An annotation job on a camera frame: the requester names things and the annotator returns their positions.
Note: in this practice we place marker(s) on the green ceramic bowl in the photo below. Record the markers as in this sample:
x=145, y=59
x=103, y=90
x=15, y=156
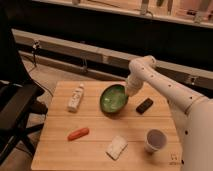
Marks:
x=113, y=99

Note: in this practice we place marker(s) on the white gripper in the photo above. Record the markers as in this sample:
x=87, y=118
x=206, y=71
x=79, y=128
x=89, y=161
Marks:
x=132, y=86

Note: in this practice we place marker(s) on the white paper cup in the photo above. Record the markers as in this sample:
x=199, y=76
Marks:
x=155, y=140

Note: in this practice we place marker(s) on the black rectangular box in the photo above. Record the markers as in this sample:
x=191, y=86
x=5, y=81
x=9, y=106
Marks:
x=145, y=105

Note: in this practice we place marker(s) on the white plastic bottle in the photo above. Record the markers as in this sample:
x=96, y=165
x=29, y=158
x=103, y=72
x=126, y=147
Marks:
x=76, y=98

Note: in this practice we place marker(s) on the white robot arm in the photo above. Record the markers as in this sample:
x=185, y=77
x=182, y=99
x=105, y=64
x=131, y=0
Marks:
x=197, y=154

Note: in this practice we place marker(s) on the wooden table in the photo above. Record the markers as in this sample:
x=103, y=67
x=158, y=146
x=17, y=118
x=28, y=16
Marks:
x=88, y=153

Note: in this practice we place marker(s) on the orange carrot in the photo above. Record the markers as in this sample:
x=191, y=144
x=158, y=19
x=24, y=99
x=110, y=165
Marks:
x=78, y=133

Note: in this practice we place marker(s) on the black chair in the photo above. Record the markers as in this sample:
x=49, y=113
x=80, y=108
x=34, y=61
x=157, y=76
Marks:
x=18, y=95

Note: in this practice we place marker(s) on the white sponge block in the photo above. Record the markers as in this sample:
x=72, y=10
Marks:
x=115, y=148

